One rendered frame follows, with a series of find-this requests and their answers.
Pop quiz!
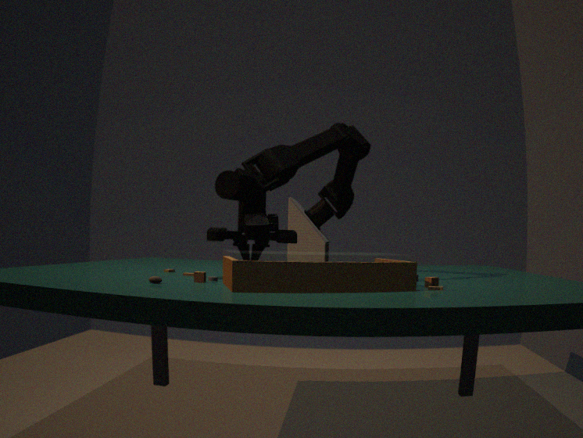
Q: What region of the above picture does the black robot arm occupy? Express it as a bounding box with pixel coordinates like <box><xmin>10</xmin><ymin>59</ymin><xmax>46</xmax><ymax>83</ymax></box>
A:
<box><xmin>216</xmin><ymin>122</ymin><xmax>370</xmax><ymax>240</ymax></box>

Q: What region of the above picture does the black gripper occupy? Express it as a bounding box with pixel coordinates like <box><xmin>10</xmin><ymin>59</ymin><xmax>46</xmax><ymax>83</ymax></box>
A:
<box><xmin>207</xmin><ymin>202</ymin><xmax>297</xmax><ymax>251</ymax></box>

